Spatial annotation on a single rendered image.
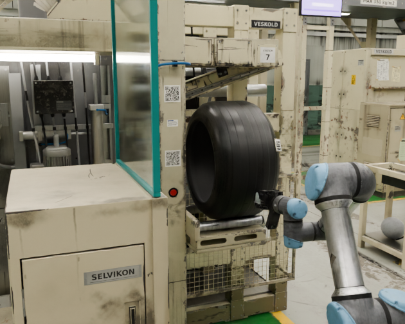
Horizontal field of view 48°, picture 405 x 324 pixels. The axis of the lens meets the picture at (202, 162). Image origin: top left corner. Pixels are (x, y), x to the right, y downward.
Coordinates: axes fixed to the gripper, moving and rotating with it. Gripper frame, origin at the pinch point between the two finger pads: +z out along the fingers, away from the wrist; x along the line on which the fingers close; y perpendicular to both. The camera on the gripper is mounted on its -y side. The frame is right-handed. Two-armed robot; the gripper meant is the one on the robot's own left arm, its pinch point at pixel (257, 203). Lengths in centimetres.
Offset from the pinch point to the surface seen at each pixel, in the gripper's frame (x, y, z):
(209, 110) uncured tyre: 16.0, 43.1, 13.6
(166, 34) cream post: 37, 76, 8
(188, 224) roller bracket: 28.0, -9.3, 15.4
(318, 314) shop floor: -81, -94, 73
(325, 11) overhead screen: -255, 175, 294
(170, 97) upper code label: 35, 49, 12
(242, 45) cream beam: -12, 77, 34
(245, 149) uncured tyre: 6.9, 24.8, -4.4
